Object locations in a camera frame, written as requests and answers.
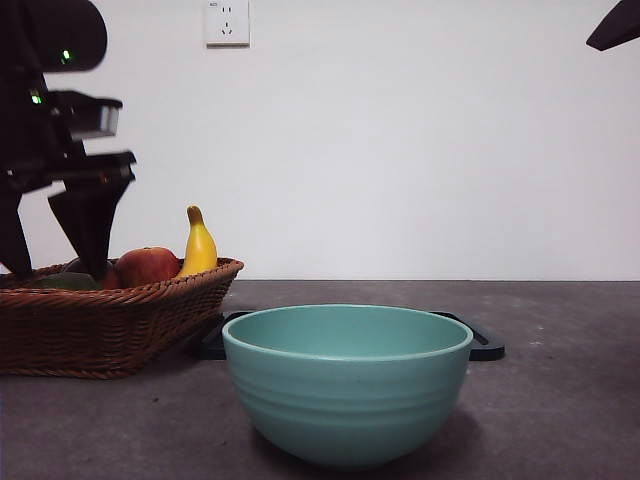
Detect yellow banana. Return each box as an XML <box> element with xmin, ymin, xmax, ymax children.
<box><xmin>174</xmin><ymin>204</ymin><xmax>220</xmax><ymax>280</ymax></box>

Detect white wall power socket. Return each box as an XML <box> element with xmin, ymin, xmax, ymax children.
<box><xmin>205</xmin><ymin>0</ymin><xmax>251</xmax><ymax>49</ymax></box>

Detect brown woven wicker basket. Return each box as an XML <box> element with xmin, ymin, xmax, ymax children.
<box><xmin>0</xmin><ymin>257</ymin><xmax>245</xmax><ymax>380</ymax></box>

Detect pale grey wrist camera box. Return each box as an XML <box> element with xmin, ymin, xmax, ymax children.
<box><xmin>49</xmin><ymin>89</ymin><xmax>124</xmax><ymax>141</ymax></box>

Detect teal ceramic bowl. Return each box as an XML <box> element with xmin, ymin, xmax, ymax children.
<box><xmin>221</xmin><ymin>304</ymin><xmax>474</xmax><ymax>470</ymax></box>

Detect green avocado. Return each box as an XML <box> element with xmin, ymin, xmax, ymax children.
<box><xmin>29</xmin><ymin>272</ymin><xmax>101</xmax><ymax>291</ymax></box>

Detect red yellow apple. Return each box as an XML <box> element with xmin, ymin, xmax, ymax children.
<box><xmin>114</xmin><ymin>246</ymin><xmax>181</xmax><ymax>289</ymax></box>

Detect black rectangular tray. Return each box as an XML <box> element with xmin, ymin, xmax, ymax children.
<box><xmin>199</xmin><ymin>309</ymin><xmax>506</xmax><ymax>362</ymax></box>

